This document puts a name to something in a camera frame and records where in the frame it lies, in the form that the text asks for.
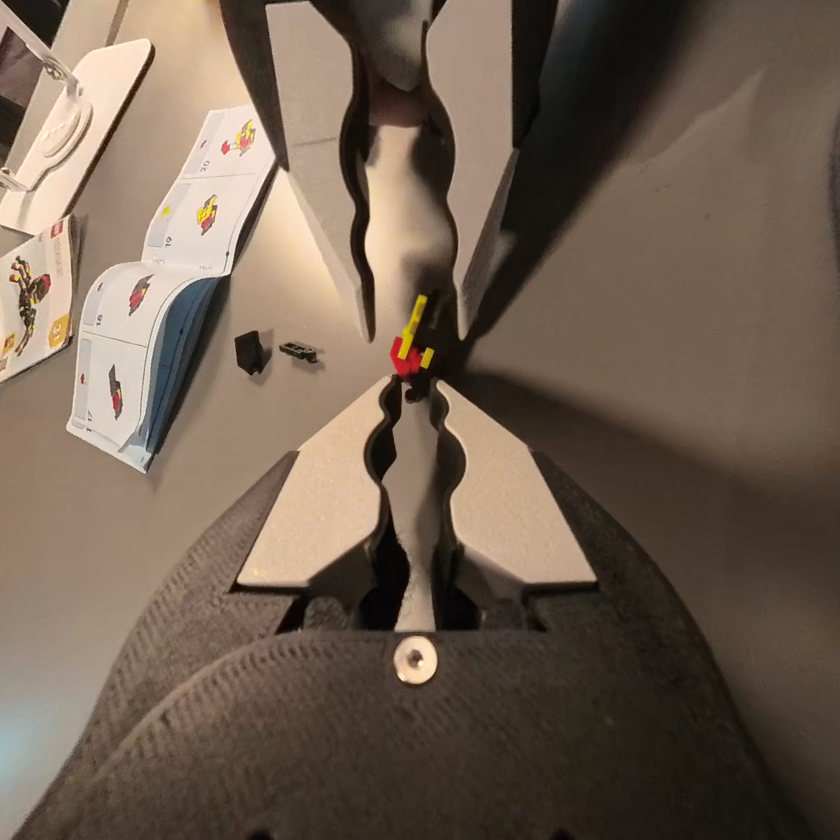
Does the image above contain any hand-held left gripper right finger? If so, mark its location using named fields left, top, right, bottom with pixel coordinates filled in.
left=427, top=379, right=599, bottom=611

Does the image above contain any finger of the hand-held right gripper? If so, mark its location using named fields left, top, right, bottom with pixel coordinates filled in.
left=266, top=3, right=378, bottom=342
left=425, top=0, right=522, bottom=341

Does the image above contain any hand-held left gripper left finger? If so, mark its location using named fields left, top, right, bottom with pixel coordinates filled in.
left=235, top=377, right=403, bottom=614

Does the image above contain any black red yellow lego assembly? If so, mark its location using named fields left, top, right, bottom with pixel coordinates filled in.
left=390, top=292, right=439, bottom=403

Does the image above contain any black lego slope piece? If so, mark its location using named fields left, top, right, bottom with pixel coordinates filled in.
left=234, top=328, right=271, bottom=376

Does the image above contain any clear plastic stand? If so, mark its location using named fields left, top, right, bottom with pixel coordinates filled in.
left=0, top=0, right=93, bottom=193

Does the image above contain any open instruction booklet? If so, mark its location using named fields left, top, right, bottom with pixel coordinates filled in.
left=66, top=105, right=278, bottom=475

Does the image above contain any closed instruction booklet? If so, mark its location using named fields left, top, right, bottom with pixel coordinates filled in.
left=0, top=213, right=83, bottom=383

